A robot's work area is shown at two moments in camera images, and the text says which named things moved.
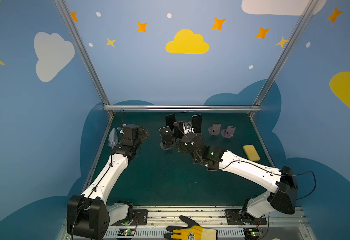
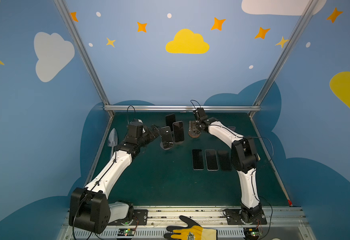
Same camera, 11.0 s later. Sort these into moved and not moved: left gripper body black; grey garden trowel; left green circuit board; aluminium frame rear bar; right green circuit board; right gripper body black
Moved: right gripper body black; left gripper body black
Not moved: right green circuit board; grey garden trowel; left green circuit board; aluminium frame rear bar
